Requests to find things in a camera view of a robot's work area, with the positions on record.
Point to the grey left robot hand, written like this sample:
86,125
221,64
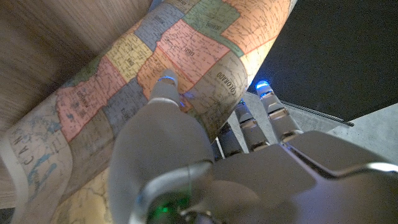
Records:
248,186

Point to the colourful paper map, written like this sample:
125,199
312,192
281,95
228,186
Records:
186,40

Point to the black backdrop curtain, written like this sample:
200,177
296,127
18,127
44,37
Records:
342,46

